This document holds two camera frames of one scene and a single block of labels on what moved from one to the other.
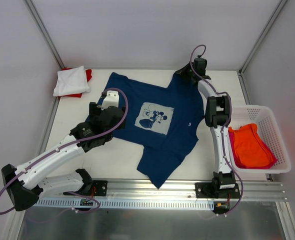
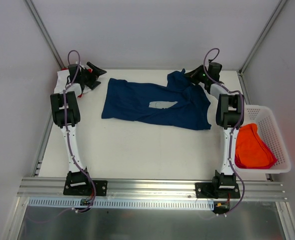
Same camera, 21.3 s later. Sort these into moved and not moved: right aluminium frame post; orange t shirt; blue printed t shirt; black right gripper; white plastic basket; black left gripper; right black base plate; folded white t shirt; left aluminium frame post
Moved: black left gripper; black right gripper; blue printed t shirt
Not moved: left aluminium frame post; white plastic basket; orange t shirt; right black base plate; folded white t shirt; right aluminium frame post
